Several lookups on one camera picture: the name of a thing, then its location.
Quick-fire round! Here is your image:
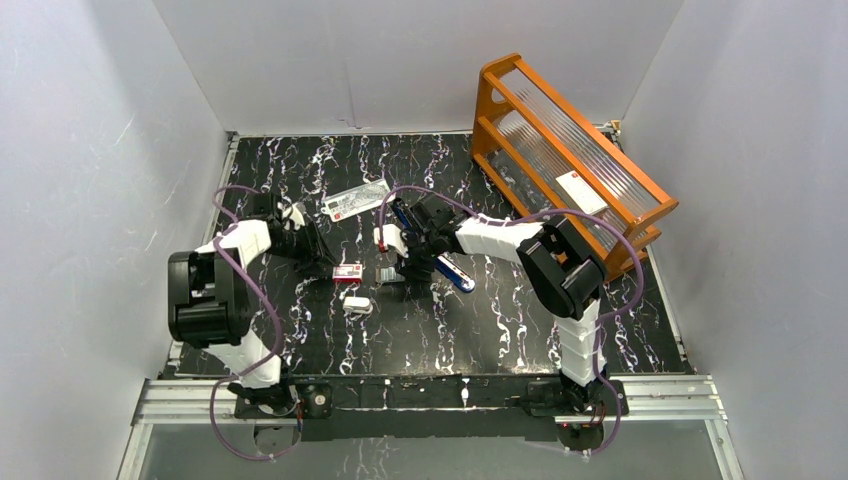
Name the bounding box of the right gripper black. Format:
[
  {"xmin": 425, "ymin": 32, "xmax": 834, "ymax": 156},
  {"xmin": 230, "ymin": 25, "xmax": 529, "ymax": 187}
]
[{"xmin": 394, "ymin": 229, "xmax": 443, "ymax": 287}]

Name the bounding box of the silver staple strip tray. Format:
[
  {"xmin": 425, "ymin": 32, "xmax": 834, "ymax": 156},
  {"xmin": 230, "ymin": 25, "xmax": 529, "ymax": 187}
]
[{"xmin": 375, "ymin": 267, "xmax": 406, "ymax": 284}]

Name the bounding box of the red white staple box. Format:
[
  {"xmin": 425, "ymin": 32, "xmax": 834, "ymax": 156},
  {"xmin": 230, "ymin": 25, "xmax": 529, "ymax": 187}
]
[{"xmin": 332, "ymin": 263, "xmax": 364, "ymax": 283}]

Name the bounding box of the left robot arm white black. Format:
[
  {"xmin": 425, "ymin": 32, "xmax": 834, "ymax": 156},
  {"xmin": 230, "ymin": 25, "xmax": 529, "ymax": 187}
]
[{"xmin": 167, "ymin": 190, "xmax": 339, "ymax": 416}]

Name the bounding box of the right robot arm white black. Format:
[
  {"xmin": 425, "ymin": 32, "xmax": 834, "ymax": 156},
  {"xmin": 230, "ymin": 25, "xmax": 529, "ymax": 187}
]
[{"xmin": 374, "ymin": 198, "xmax": 607, "ymax": 414}]

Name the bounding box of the clear plastic package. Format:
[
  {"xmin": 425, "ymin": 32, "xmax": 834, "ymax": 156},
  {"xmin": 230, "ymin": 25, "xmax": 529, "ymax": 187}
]
[{"xmin": 320, "ymin": 179, "xmax": 391, "ymax": 222}]

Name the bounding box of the orange wooden shelf rack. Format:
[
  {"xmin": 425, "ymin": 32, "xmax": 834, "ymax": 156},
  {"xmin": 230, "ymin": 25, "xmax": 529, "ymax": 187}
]
[{"xmin": 471, "ymin": 53, "xmax": 679, "ymax": 258}]

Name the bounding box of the white box on shelf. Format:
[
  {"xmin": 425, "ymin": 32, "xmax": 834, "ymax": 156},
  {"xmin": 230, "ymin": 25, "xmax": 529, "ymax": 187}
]
[{"xmin": 555, "ymin": 170, "xmax": 609, "ymax": 215}]

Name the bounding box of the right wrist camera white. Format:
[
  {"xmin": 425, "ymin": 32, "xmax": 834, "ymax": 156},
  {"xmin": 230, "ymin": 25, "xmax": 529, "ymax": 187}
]
[{"xmin": 373, "ymin": 224, "xmax": 409, "ymax": 258}]

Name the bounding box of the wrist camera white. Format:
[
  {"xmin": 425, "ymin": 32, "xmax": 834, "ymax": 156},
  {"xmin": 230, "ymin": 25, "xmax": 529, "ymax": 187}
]
[
  {"xmin": 277, "ymin": 202, "xmax": 308, "ymax": 231},
  {"xmin": 373, "ymin": 224, "xmax": 409, "ymax": 258}
]

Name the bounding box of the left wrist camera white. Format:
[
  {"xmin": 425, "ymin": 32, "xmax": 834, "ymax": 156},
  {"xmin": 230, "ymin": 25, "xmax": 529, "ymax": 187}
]
[{"xmin": 277, "ymin": 202, "xmax": 308, "ymax": 231}]

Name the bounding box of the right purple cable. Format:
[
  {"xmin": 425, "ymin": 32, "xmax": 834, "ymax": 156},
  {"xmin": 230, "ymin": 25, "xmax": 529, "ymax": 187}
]
[{"xmin": 376, "ymin": 185, "xmax": 645, "ymax": 457}]

